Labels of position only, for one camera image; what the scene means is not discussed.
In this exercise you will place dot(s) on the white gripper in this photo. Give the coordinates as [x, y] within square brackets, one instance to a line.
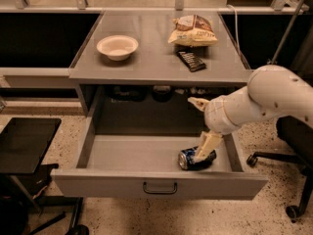
[215, 117]

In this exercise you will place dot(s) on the blue pepsi can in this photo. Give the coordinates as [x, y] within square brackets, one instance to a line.
[186, 160]

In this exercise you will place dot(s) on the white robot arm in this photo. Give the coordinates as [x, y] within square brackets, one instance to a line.
[271, 91]

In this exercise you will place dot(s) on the grey counter cabinet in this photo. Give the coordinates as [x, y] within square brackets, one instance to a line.
[155, 61]

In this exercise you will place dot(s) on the grey open drawer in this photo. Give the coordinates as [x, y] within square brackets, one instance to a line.
[125, 144]

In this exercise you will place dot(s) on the dark chocolate bar wrapper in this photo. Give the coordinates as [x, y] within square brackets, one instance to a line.
[191, 60]

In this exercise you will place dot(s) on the black office chair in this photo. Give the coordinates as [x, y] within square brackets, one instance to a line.
[299, 136]

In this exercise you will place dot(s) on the yellow chip bag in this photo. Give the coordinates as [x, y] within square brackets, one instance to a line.
[192, 31]

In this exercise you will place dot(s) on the white paper bowl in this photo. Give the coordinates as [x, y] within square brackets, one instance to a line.
[117, 47]

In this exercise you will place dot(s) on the black side table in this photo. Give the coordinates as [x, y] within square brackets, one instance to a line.
[24, 141]

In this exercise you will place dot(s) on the black drawer handle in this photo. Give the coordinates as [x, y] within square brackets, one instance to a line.
[159, 189]

